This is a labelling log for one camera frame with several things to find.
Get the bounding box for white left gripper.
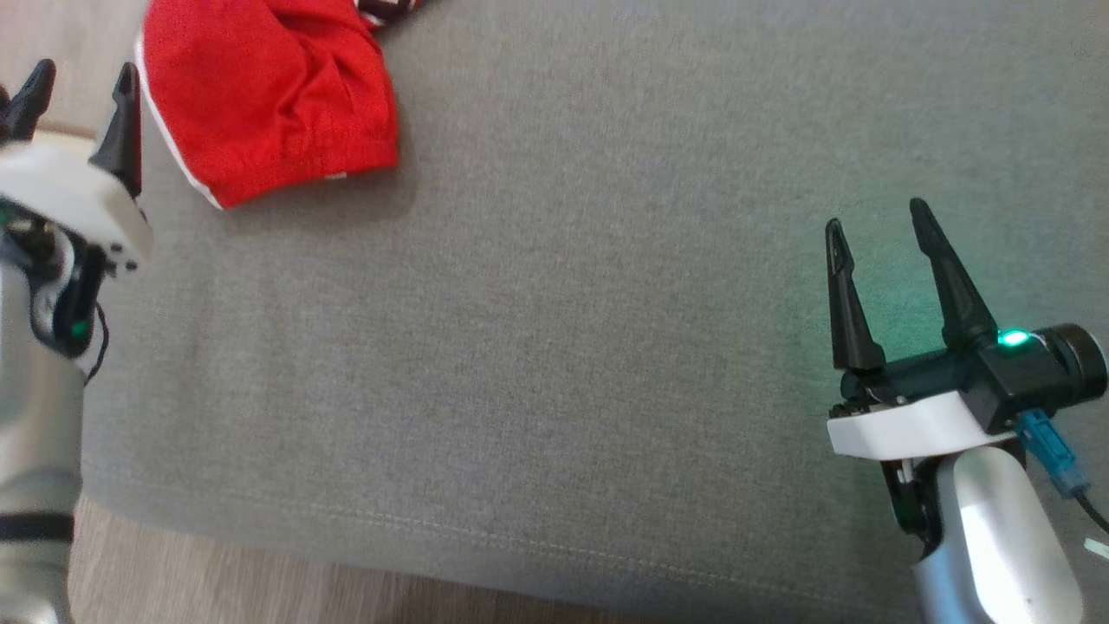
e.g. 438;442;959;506
0;59;155;271

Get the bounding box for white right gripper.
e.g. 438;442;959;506
825;198;1021;460

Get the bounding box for red shorts with white stripe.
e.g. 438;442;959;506
136;0;400;211

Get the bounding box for red Bulls 23 jersey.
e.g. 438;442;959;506
355;0;427;31

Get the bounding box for grey sofa seat cushion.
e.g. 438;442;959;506
78;0;1109;624

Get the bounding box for blue right cable connector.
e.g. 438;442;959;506
1015;411;1089;497

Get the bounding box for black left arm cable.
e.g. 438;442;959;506
82;303;110;382

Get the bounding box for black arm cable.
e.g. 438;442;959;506
82;303;110;382
1073;487;1109;534

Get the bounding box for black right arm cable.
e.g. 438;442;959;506
1073;487;1109;534

